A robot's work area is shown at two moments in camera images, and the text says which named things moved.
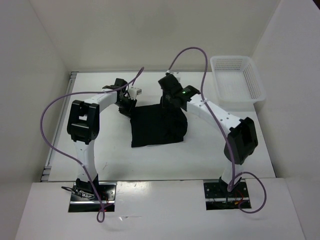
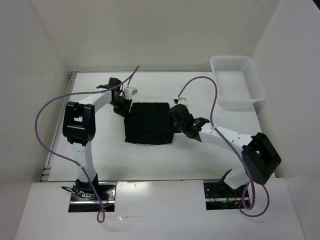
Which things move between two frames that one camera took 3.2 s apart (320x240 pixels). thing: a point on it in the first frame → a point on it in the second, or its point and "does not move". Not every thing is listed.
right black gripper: (165, 103) → (169, 127)
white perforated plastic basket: (235, 80) does not move
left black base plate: (79, 203) does not move
